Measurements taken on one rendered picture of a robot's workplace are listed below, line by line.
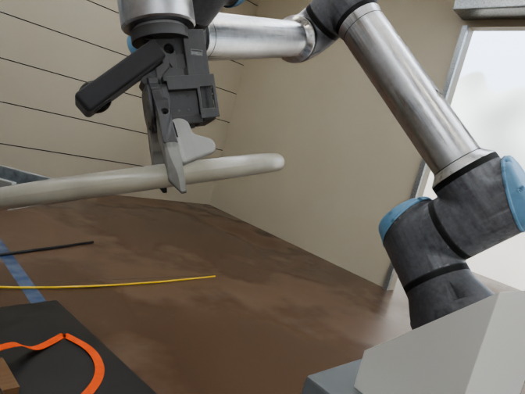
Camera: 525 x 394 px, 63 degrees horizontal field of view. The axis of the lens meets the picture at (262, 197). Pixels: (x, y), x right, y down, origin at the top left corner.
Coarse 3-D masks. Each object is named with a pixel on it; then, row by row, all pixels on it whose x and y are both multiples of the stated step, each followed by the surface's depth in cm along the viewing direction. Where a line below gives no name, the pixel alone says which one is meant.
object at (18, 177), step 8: (0, 168) 85; (8, 168) 85; (0, 176) 86; (8, 176) 85; (16, 176) 85; (24, 176) 85; (32, 176) 84; (40, 176) 84; (0, 184) 73; (8, 184) 73; (16, 208) 76
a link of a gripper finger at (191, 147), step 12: (156, 120) 49; (180, 120) 50; (180, 132) 49; (192, 132) 50; (168, 144) 47; (180, 144) 48; (192, 144) 49; (204, 144) 49; (168, 156) 47; (180, 156) 47; (192, 156) 48; (204, 156) 49; (168, 168) 47; (180, 168) 47; (180, 180) 47; (180, 192) 47
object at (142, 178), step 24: (144, 168) 52; (192, 168) 54; (216, 168) 56; (240, 168) 58; (264, 168) 63; (0, 192) 55; (24, 192) 53; (48, 192) 52; (72, 192) 51; (96, 192) 51; (120, 192) 52
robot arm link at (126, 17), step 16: (128, 0) 49; (144, 0) 49; (160, 0) 49; (176, 0) 50; (128, 16) 50; (144, 16) 49; (160, 16) 49; (176, 16) 50; (192, 16) 52; (128, 32) 53
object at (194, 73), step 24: (144, 24) 50; (168, 24) 50; (168, 48) 55; (192, 48) 53; (168, 72) 52; (192, 72) 53; (144, 96) 53; (168, 96) 50; (192, 96) 52; (216, 96) 52; (192, 120) 52
